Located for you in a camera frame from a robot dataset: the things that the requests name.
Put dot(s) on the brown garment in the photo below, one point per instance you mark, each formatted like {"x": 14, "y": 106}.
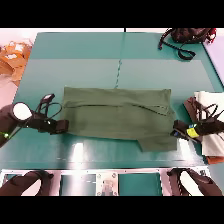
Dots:
{"x": 190, "y": 108}

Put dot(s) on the silver frame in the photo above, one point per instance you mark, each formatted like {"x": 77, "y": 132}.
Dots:
{"x": 106, "y": 183}

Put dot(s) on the heap of orange clothes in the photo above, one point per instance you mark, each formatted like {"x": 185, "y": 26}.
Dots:
{"x": 15, "y": 60}

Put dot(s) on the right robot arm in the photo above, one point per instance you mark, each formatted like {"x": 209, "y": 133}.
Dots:
{"x": 210, "y": 128}

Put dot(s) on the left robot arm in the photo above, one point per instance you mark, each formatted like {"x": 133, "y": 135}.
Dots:
{"x": 10, "y": 120}

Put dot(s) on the black bag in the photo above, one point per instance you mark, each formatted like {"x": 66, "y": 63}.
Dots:
{"x": 188, "y": 35}

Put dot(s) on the orange garment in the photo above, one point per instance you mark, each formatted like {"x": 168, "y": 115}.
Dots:
{"x": 215, "y": 160}

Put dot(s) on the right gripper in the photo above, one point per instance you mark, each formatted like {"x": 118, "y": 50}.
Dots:
{"x": 180, "y": 130}

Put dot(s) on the cream garment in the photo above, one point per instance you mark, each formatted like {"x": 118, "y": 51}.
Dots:
{"x": 213, "y": 146}

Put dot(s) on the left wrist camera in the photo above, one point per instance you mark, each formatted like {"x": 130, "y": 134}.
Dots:
{"x": 47, "y": 99}

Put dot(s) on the green T-shirt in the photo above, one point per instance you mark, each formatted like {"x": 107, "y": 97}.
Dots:
{"x": 120, "y": 115}

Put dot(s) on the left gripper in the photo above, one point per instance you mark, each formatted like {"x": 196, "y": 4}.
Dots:
{"x": 62, "y": 126}

